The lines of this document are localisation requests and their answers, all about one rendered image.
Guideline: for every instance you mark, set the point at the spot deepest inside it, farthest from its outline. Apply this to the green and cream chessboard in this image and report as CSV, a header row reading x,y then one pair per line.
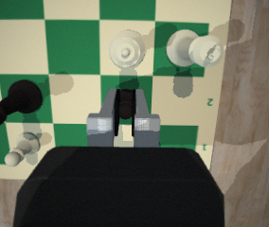
x,y
63,47

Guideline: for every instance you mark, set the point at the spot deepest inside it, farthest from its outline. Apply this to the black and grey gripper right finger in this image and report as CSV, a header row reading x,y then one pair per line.
x,y
145,125

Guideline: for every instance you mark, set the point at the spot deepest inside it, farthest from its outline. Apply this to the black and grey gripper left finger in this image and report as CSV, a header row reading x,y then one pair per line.
x,y
102,127

